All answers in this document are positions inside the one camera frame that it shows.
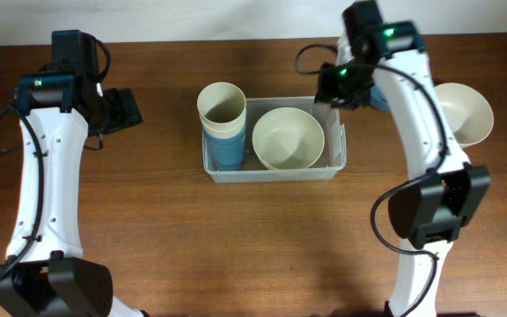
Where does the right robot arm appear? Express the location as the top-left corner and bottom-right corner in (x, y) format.
(314, 1), (490, 316)

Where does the blue cup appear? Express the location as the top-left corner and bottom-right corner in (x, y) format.
(203, 132), (246, 155)
(208, 147), (245, 171)

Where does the clear plastic container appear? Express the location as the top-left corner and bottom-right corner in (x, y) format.
(202, 96), (347, 183)

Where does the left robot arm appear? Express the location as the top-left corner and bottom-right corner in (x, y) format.
(0, 30), (143, 316)

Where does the blue bowl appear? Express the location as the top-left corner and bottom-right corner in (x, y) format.
(370, 86), (390, 113)

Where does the beige bowl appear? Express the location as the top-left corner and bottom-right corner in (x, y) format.
(252, 107), (326, 170)
(435, 83), (494, 148)

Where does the beige cup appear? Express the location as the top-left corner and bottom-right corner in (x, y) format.
(197, 82), (246, 123)
(202, 119), (246, 141)

